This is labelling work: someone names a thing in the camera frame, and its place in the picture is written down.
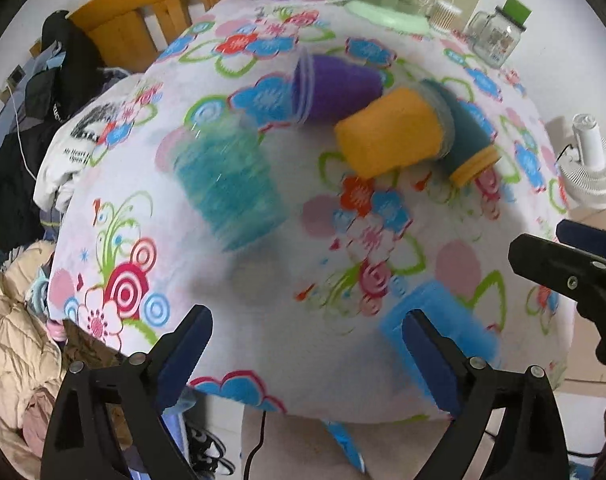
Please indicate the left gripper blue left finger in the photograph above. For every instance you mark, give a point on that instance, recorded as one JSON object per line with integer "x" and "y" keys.
{"x": 80, "y": 441}

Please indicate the blue fuzzy cup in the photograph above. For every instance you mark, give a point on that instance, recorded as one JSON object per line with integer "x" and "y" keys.
{"x": 448, "y": 315}

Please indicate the glass jar green lid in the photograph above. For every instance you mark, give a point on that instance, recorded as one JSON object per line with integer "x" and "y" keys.
{"x": 494, "y": 36}

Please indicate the orange fuzzy cup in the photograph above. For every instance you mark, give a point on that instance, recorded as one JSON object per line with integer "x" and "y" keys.
{"x": 400, "y": 129}

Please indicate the wooden chair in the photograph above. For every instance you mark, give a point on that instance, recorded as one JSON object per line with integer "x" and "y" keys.
{"x": 119, "y": 31}

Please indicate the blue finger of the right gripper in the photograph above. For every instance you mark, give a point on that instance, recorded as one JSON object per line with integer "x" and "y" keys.
{"x": 580, "y": 236}
{"x": 578, "y": 275}

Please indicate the small glass candle jar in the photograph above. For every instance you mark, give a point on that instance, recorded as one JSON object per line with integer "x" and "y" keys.
{"x": 444, "y": 16}

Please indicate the beige quilted jacket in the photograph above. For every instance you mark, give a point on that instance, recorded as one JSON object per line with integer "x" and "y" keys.
{"x": 29, "y": 360}

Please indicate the pile of dark clothes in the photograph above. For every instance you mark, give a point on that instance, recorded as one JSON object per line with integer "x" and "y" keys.
{"x": 51, "y": 96}

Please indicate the teal fuzzy cup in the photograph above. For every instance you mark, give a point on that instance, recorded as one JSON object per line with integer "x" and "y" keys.
{"x": 227, "y": 178}

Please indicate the purple fuzzy cup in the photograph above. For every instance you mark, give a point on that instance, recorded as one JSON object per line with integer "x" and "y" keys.
{"x": 328, "y": 89}

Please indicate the white printed t-shirt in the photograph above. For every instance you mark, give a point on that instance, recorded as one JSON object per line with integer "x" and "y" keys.
{"x": 74, "y": 142}

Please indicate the white floor fan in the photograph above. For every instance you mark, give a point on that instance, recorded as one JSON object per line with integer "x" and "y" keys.
{"x": 582, "y": 164}

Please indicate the dark teal yellow-rim cup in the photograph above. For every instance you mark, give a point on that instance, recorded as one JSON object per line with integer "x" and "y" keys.
{"x": 467, "y": 150}

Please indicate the floral tablecloth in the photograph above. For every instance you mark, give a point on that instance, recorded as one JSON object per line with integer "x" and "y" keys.
{"x": 297, "y": 317}

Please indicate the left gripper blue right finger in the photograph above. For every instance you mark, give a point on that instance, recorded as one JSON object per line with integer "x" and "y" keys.
{"x": 530, "y": 442}

